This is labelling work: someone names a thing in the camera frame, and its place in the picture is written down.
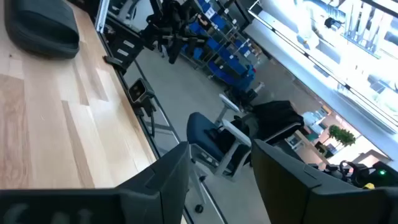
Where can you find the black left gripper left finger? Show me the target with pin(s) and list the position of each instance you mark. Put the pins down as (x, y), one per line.
(140, 202)

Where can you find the black fabric covered chair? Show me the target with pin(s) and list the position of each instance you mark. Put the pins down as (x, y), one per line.
(276, 119)

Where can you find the aluminium frame post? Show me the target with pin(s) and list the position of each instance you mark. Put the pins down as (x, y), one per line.
(102, 15)

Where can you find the light wooden background desk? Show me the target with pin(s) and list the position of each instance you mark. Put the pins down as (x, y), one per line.
(308, 146)

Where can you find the green bushy background plant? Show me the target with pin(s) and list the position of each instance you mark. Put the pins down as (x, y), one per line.
(342, 137)

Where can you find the black device with green light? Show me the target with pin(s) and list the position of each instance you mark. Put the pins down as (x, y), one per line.
(385, 174)

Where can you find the black rubber slide sandal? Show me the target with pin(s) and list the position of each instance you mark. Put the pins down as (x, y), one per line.
(40, 28)

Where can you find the metal rack with blue bins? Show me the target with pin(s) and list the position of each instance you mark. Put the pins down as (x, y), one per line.
(236, 63)

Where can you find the black box with white labels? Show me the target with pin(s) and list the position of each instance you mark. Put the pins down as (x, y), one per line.
(124, 46)

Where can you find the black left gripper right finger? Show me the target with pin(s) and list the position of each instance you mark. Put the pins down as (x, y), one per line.
(295, 193)

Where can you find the small black table camera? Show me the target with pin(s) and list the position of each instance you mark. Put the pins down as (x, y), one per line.
(138, 90)

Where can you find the blue white office chair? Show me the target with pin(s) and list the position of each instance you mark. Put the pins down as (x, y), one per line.
(200, 130)

